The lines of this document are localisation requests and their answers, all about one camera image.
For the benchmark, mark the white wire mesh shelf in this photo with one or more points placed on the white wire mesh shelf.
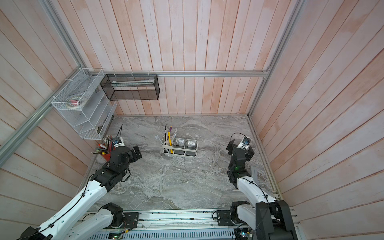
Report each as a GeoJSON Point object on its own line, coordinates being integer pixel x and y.
{"type": "Point", "coordinates": [93, 119]}

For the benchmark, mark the black mesh basket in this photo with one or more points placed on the black mesh basket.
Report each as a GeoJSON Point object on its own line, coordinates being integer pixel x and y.
{"type": "Point", "coordinates": [131, 87]}

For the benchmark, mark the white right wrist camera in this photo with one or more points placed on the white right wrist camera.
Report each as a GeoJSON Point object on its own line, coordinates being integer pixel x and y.
{"type": "Point", "coordinates": [245, 143]}

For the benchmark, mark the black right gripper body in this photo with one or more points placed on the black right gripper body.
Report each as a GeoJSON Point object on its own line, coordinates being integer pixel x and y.
{"type": "Point", "coordinates": [234, 148]}

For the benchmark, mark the red pencil cup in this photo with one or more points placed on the red pencil cup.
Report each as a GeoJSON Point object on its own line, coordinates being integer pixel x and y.
{"type": "Point", "coordinates": [106, 156]}

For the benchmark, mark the pens in red cup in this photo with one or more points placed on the pens in red cup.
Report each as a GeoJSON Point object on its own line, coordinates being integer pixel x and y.
{"type": "Point", "coordinates": [106, 146]}

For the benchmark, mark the tape roll on shelf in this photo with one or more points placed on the tape roll on shelf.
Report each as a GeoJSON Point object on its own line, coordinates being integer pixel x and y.
{"type": "Point", "coordinates": [76, 102]}

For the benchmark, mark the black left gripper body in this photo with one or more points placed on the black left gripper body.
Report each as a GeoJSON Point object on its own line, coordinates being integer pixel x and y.
{"type": "Point", "coordinates": [133, 157]}

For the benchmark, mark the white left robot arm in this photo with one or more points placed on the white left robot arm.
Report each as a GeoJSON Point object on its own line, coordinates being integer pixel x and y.
{"type": "Point", "coordinates": [64, 224]}

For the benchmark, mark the cream toothbrush holder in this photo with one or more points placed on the cream toothbrush holder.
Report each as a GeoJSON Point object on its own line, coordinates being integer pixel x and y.
{"type": "Point", "coordinates": [180, 147]}

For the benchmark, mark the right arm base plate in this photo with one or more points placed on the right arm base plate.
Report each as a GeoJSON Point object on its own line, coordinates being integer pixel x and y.
{"type": "Point", "coordinates": [224, 218]}

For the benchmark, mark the grey flat bar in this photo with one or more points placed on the grey flat bar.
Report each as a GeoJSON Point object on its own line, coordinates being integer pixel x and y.
{"type": "Point", "coordinates": [254, 172]}

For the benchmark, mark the yellow toothbrush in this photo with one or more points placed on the yellow toothbrush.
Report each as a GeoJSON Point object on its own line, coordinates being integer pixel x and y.
{"type": "Point", "coordinates": [170, 142]}

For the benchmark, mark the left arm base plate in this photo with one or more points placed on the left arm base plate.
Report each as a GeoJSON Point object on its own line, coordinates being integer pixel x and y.
{"type": "Point", "coordinates": [130, 220]}

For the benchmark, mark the pale blue toothbrush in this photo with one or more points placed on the pale blue toothbrush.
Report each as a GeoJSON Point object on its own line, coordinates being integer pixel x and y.
{"type": "Point", "coordinates": [174, 135]}

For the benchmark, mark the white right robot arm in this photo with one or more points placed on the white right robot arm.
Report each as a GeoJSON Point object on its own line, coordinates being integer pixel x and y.
{"type": "Point", "coordinates": [267, 217]}

